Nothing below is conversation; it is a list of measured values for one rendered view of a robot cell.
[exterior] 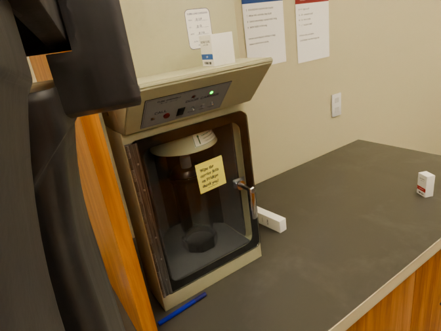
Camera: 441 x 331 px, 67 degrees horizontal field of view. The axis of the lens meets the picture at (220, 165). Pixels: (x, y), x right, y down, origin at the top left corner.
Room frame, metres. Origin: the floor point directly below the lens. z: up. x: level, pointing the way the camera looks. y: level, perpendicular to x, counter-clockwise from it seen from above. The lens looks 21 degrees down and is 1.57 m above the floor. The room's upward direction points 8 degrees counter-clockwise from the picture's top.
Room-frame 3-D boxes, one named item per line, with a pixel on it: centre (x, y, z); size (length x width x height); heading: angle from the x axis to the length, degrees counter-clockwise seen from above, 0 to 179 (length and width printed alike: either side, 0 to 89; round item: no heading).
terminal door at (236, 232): (0.73, 0.05, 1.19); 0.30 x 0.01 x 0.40; 121
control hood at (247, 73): (0.69, 0.02, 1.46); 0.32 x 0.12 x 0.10; 121
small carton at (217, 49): (0.72, -0.03, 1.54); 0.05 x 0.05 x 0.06; 27
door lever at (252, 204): (0.76, -0.06, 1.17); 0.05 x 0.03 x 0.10; 31
